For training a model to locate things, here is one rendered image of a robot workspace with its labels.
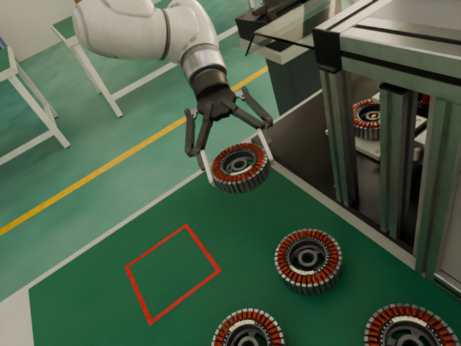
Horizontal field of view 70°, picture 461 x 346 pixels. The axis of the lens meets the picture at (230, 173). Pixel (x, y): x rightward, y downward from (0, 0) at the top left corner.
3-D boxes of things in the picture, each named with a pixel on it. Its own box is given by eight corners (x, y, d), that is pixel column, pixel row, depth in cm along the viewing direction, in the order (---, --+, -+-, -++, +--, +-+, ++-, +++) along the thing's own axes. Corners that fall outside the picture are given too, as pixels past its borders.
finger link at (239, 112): (220, 109, 70) (224, 104, 70) (263, 135, 66) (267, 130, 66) (216, 99, 66) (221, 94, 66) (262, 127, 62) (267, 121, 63)
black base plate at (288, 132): (252, 145, 88) (250, 139, 86) (414, 36, 103) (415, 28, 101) (416, 258, 54) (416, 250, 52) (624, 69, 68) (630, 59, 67)
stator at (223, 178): (212, 166, 69) (206, 153, 67) (262, 147, 68) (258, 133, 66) (220, 204, 61) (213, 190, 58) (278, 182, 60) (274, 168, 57)
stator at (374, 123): (337, 130, 77) (335, 117, 74) (368, 105, 80) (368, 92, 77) (380, 147, 69) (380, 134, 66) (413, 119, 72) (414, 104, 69)
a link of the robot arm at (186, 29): (213, 76, 79) (160, 75, 72) (195, 28, 84) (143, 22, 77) (231, 42, 70) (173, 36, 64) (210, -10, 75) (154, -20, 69)
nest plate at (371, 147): (325, 134, 79) (324, 130, 78) (370, 103, 82) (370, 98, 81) (378, 161, 68) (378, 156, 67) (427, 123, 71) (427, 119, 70)
